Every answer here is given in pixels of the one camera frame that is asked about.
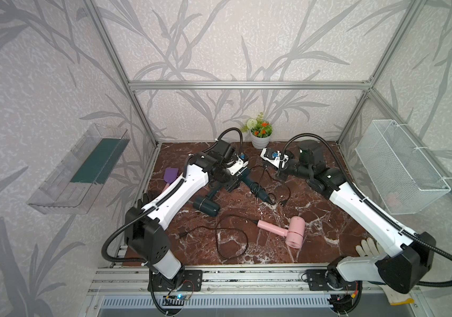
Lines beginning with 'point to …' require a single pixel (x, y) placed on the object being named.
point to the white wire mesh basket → (401, 176)
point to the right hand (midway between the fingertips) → (267, 155)
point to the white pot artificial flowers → (260, 131)
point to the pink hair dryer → (294, 234)
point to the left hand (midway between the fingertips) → (234, 180)
